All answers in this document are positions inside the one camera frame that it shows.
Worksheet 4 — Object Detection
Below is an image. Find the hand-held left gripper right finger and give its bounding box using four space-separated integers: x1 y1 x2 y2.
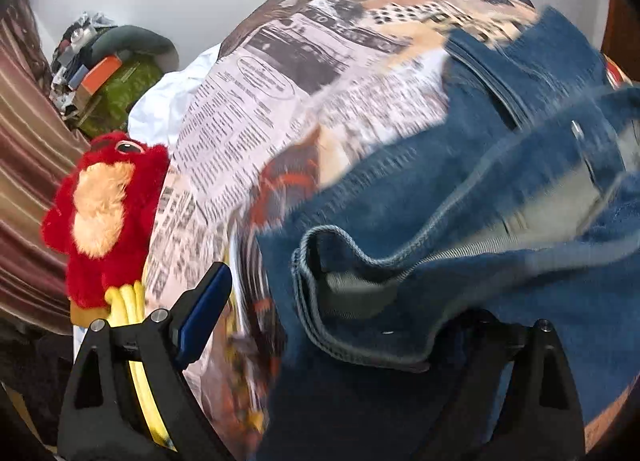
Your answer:
420 308 586 461

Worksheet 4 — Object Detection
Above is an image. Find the orange box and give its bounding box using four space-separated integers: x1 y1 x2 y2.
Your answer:
80 55 123 94

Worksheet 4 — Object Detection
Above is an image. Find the grey pillow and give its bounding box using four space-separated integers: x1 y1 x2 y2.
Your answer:
92 25 180 72

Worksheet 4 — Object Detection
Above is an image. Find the green camouflage bag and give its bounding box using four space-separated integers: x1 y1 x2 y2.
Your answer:
77 58 166 139

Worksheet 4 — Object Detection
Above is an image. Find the red plush toy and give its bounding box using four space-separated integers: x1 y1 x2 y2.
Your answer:
41 131 171 324

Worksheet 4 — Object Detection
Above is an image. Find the newspaper print blanket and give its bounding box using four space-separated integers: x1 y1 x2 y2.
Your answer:
142 0 640 461

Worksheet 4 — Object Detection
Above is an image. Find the striped brown curtain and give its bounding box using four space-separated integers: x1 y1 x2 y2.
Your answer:
0 0 93 337

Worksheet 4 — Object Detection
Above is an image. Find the blue denim jacket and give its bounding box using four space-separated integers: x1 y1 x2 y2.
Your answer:
255 6 640 461

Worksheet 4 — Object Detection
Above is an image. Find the pile of clutter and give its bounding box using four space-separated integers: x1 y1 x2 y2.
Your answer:
50 11 118 116

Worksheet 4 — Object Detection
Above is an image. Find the white cloth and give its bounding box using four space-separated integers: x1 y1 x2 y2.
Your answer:
127 43 226 146

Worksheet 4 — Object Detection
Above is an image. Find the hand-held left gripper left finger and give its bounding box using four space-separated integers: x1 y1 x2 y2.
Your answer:
57 262 233 461

